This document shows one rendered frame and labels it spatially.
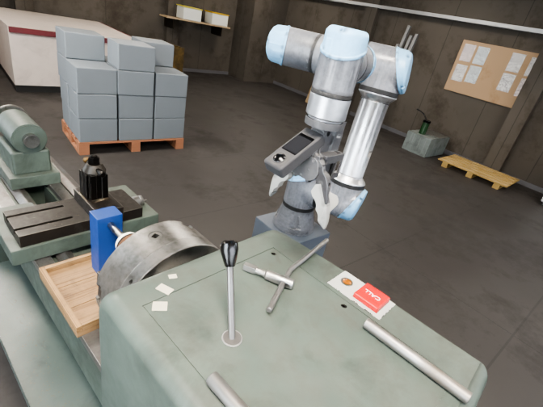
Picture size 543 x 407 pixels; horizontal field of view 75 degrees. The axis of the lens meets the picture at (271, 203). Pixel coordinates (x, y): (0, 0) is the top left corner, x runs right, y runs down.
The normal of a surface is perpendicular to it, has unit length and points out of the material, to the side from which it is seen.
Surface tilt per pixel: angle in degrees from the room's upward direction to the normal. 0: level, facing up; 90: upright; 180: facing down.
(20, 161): 90
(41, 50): 90
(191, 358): 0
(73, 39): 90
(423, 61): 90
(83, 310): 0
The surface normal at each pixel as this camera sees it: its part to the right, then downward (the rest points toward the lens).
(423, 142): -0.75, 0.17
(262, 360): 0.19, -0.87
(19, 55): 0.63, 0.47
